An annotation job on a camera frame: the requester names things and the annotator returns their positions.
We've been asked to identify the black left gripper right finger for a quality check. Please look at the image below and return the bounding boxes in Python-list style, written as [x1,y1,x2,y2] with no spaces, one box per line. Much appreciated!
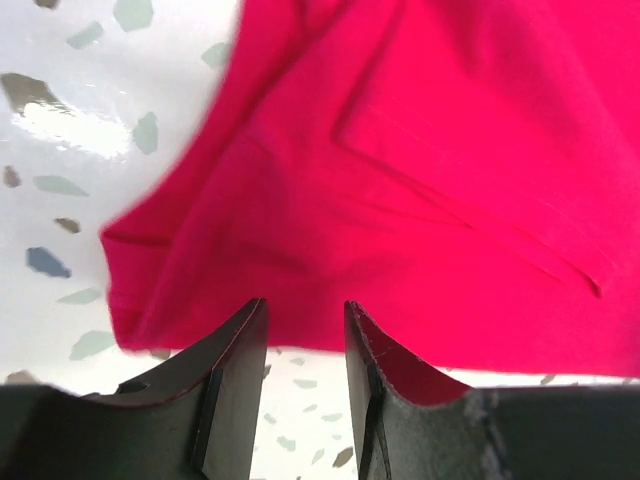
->
[344,302,639,480]

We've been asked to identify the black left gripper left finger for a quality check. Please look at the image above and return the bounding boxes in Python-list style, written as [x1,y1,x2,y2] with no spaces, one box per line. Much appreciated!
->
[1,299,268,480]

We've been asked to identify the crimson red t shirt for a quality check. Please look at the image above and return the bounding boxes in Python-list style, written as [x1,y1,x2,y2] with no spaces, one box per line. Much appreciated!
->
[101,1,639,377]

